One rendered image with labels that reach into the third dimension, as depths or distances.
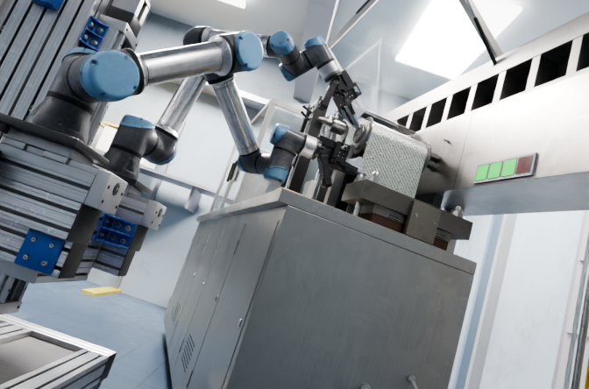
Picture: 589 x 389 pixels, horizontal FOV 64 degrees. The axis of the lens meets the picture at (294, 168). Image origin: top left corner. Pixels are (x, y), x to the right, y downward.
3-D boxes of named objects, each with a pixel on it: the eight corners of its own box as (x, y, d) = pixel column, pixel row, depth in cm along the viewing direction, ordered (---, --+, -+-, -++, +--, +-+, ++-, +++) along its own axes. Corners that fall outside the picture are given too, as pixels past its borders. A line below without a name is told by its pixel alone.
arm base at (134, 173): (88, 164, 159) (99, 137, 162) (102, 173, 174) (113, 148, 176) (130, 178, 159) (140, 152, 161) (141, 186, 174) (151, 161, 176)
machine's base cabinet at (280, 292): (157, 331, 349) (198, 222, 368) (237, 354, 363) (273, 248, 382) (168, 548, 109) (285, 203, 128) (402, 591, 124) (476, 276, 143)
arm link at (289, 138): (266, 146, 160) (273, 123, 162) (294, 158, 163) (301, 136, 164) (271, 142, 153) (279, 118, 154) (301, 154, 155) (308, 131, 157)
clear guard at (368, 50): (328, 49, 272) (329, 49, 272) (372, 123, 274) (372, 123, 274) (429, -56, 172) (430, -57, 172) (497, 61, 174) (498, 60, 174)
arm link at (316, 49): (301, 47, 176) (321, 35, 175) (315, 73, 177) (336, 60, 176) (300, 44, 169) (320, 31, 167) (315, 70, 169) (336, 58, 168)
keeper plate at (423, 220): (401, 234, 144) (411, 200, 147) (429, 244, 147) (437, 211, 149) (406, 234, 142) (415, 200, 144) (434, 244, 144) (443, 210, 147)
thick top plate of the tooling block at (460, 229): (340, 200, 157) (345, 183, 158) (440, 239, 166) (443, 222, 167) (361, 197, 142) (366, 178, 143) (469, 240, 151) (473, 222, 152)
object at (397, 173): (351, 192, 163) (366, 143, 167) (408, 215, 168) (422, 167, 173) (352, 191, 163) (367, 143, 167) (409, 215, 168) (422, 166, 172)
